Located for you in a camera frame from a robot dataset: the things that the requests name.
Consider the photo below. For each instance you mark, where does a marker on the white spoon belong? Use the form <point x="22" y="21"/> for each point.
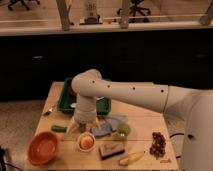
<point x="73" y="105"/>

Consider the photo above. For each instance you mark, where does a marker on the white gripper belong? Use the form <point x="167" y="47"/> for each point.
<point x="83" y="118"/>

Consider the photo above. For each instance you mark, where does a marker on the green cucumber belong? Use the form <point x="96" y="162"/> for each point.
<point x="56" y="128"/>

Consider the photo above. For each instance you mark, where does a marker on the yellow corn cob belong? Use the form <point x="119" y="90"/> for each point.
<point x="131" y="158"/>

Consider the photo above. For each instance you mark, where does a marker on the metal spoon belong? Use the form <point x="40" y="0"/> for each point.
<point x="50" y="110"/>

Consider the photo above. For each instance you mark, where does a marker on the dark brown cup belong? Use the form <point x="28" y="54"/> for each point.
<point x="82" y="128"/>

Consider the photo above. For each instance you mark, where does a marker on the green tray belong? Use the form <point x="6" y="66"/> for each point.
<point x="67" y="98"/>

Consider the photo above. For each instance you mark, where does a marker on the white paper cup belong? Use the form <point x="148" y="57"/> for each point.
<point x="79" y="139"/>

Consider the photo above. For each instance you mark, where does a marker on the wooden table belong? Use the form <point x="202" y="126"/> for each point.
<point x="143" y="123"/>

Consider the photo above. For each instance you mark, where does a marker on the brown grape bunch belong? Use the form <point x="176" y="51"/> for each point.
<point x="158" y="145"/>

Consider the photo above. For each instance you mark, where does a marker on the orange bowl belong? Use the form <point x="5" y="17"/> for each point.
<point x="42" y="148"/>

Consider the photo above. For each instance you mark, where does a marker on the blue cloth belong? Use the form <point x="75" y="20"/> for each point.
<point x="109" y="125"/>

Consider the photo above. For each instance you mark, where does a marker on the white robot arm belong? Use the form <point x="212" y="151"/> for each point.
<point x="195" y="106"/>

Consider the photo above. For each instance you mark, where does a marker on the orange apple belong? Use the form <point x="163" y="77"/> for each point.
<point x="86" y="142"/>

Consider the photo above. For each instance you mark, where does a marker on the office chair left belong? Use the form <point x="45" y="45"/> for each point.
<point x="13" y="2"/>

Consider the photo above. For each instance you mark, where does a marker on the office chair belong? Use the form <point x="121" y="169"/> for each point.
<point x="13" y="2"/>
<point x="135" y="8"/>

